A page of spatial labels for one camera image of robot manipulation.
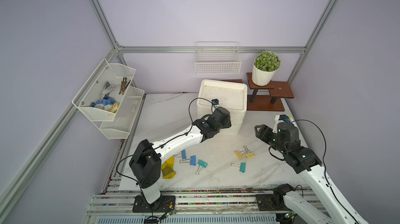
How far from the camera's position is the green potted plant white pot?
0.85 metres

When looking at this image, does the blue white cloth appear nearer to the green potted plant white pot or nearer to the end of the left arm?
the end of the left arm

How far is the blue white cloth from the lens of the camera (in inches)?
28.0
